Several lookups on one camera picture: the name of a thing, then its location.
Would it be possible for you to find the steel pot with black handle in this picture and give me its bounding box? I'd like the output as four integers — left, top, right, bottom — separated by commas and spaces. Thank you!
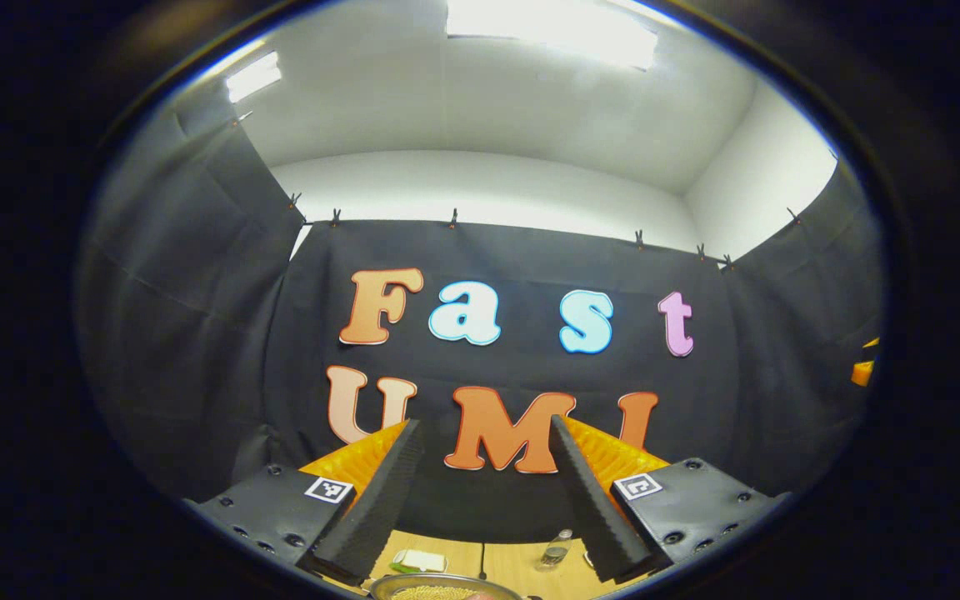
367, 572, 524, 600

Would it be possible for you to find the black backdrop cloth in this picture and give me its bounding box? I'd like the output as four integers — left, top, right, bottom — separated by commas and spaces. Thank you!
72, 79, 889, 543

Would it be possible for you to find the large ceiling light panel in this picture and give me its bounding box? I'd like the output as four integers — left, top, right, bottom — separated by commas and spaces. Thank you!
445, 0, 660, 72

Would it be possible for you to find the small ceiling light panel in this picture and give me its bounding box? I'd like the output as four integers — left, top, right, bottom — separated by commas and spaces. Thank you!
224, 52, 283, 104

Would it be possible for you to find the sandwich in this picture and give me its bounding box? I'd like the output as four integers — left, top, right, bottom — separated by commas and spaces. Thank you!
390, 548, 448, 576

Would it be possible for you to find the row of black cloth clips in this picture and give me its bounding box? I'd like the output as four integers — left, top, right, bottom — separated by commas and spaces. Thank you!
234, 110, 802, 272

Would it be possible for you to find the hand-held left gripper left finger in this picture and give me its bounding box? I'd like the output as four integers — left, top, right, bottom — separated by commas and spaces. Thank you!
184, 418, 427, 586

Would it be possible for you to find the clear plastic water bottle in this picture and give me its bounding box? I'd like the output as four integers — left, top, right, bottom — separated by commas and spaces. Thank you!
540, 528, 573, 571

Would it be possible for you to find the pile of yellow soybeans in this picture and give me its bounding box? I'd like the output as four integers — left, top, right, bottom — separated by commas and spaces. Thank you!
392, 585, 481, 600

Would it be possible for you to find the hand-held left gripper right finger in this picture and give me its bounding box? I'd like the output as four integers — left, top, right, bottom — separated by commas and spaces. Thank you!
548, 414, 793, 584

